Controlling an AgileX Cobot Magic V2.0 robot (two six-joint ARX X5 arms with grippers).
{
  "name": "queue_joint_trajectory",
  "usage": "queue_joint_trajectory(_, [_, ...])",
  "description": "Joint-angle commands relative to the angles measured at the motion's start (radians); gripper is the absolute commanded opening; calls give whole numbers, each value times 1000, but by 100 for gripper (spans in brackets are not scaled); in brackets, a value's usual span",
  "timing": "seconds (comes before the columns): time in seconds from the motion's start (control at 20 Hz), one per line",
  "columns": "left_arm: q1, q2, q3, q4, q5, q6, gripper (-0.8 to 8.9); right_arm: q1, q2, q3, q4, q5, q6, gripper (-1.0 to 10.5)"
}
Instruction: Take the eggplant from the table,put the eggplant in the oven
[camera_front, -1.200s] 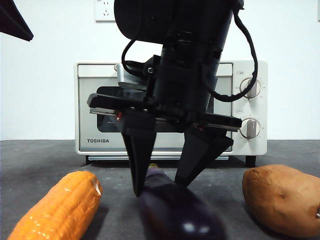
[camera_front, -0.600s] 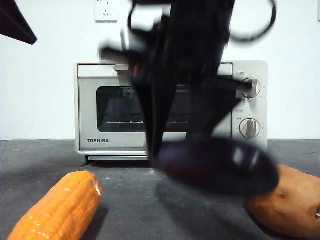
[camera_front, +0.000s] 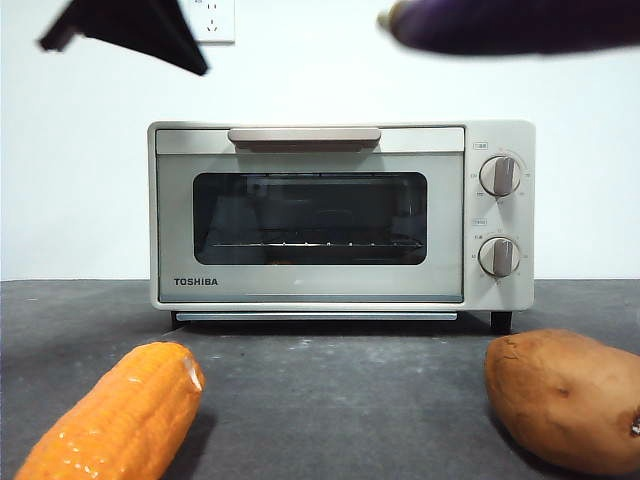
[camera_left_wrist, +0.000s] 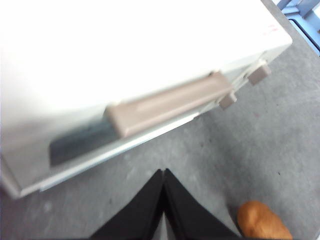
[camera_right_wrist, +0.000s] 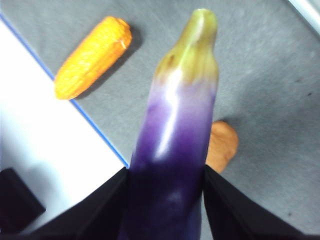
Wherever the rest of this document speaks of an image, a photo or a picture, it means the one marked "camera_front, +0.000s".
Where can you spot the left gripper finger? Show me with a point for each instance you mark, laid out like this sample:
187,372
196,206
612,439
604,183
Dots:
175,25
130,30

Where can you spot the glass-window oven door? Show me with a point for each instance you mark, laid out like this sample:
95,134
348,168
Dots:
175,225

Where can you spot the purple eggplant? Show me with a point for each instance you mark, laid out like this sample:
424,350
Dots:
500,25

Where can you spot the silver oven crumb tray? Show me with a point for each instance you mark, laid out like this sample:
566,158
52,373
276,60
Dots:
315,316

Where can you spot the taupe oven knob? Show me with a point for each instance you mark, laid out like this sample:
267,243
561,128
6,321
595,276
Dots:
499,256
500,175

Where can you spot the white Toshiba toaster oven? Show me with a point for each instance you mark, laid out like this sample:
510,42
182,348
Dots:
500,300

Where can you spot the orange corn cob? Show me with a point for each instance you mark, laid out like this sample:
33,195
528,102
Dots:
115,415

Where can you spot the brown sweet potato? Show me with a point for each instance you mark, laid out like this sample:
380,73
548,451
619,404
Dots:
560,400

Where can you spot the white wall socket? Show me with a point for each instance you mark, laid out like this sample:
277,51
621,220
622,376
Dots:
217,25

